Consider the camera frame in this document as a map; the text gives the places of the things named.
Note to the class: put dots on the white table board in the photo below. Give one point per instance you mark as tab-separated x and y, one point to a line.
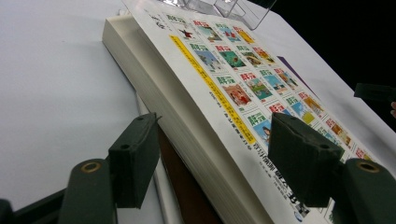
46	93

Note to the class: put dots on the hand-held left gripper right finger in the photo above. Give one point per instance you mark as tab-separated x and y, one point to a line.
302	161

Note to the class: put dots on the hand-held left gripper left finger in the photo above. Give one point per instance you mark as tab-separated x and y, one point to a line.
134	161

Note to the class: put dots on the clear acrylic book rack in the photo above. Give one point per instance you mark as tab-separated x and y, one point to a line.
236	11

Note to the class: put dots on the dark brown magazine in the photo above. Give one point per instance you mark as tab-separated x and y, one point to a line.
186	186

